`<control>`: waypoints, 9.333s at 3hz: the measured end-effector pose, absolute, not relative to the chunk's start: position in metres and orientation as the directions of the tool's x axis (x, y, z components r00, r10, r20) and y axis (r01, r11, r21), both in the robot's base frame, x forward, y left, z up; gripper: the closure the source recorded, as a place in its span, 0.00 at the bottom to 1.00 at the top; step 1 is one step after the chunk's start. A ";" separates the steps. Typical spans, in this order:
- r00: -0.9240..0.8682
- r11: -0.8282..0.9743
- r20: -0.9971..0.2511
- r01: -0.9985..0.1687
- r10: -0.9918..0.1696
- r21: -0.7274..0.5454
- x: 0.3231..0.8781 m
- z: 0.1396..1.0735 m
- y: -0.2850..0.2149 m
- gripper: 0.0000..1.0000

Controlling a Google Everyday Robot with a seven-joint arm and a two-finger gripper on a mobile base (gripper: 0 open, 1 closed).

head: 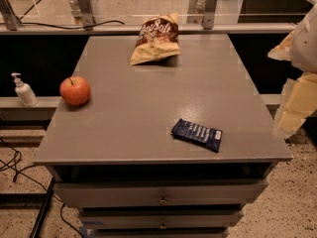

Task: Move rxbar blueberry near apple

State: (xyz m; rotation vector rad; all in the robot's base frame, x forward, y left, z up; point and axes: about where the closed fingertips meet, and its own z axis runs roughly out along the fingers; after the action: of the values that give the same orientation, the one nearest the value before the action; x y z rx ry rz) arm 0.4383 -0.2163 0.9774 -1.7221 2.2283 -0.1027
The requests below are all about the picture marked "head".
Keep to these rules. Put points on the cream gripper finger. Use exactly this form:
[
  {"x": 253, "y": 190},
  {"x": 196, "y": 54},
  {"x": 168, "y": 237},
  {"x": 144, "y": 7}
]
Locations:
[
  {"x": 283, "y": 50},
  {"x": 298, "y": 101}
]

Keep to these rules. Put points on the blue rxbar blueberry wrapper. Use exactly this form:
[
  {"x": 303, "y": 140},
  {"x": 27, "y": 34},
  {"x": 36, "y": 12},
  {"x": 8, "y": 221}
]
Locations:
[{"x": 208, "y": 138}]

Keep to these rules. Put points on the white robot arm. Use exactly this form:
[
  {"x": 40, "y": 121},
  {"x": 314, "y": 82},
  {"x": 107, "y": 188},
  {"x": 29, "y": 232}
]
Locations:
[{"x": 304, "y": 43}]

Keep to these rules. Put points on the red apple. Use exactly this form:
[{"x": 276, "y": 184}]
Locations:
[{"x": 75, "y": 90}]

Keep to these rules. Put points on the brown yellow chip bag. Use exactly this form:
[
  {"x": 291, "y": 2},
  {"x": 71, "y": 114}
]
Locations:
[{"x": 157, "y": 40}]

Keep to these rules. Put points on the top grey drawer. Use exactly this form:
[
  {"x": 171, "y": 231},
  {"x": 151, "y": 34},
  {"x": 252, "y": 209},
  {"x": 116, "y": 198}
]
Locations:
[{"x": 99, "y": 195}]

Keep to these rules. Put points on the grey drawer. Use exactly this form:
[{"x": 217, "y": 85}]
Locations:
[
  {"x": 163, "y": 219},
  {"x": 99, "y": 195}
]

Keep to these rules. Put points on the grey drawer cabinet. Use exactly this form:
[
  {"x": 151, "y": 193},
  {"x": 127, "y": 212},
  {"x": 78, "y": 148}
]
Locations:
[{"x": 123, "y": 133}]

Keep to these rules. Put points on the white pump bottle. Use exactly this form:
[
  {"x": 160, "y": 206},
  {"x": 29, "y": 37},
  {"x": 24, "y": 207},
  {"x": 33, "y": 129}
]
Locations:
[{"x": 24, "y": 91}]

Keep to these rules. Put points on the right metal bracket post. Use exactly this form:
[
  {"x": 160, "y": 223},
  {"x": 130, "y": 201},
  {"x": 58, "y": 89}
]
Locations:
[{"x": 202, "y": 12}]

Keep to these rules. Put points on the metal bracket post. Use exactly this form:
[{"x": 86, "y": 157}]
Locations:
[
  {"x": 202, "y": 12},
  {"x": 82, "y": 13}
]

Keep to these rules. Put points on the left metal bracket post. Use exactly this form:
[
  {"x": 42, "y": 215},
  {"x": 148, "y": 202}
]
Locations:
[{"x": 82, "y": 13}]

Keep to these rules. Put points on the far left metal bracket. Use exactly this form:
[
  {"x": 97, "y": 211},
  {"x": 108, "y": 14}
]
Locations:
[{"x": 11, "y": 21}]

